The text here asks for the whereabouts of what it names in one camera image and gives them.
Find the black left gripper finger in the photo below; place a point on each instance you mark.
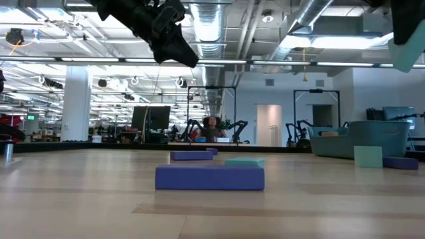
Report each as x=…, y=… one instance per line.
x=162, y=51
x=184, y=51

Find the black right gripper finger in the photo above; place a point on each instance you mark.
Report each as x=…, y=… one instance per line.
x=408, y=16

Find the teal block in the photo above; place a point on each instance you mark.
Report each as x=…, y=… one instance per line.
x=406, y=54
x=245, y=162
x=368, y=156

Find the blue rectangular block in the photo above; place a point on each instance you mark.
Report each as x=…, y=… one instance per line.
x=213, y=151
x=209, y=177
x=400, y=163
x=191, y=155

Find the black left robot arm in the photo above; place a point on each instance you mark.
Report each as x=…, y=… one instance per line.
x=113, y=8

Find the black background robot arm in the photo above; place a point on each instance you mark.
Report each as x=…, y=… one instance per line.
x=303, y=131
x=191, y=127
x=289, y=134
x=238, y=127

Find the black monitor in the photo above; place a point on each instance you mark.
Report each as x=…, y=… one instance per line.
x=151, y=117

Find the person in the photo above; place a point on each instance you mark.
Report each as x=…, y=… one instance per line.
x=211, y=129

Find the white ceiling sensor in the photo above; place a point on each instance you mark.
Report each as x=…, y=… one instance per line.
x=267, y=18

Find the grey background monitor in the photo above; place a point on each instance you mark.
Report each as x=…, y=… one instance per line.
x=398, y=113

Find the black background equipment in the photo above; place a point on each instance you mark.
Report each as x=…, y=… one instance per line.
x=374, y=114

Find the white column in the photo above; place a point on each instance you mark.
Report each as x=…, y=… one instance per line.
x=75, y=109

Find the white bucket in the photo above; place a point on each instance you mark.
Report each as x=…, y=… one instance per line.
x=97, y=138

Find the white door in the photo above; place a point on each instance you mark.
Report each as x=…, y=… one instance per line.
x=269, y=125

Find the yellow hanging pendant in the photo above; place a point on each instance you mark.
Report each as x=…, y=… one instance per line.
x=304, y=78

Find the teal plastic bin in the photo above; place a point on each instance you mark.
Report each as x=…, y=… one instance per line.
x=372, y=139

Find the green exit sign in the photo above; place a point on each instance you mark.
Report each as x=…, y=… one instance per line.
x=31, y=117

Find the black ceiling device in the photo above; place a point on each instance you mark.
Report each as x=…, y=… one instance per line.
x=15, y=36

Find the silver metal cylinder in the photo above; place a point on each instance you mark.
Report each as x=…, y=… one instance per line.
x=9, y=151

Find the black table frame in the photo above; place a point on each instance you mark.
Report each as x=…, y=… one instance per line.
x=133, y=146

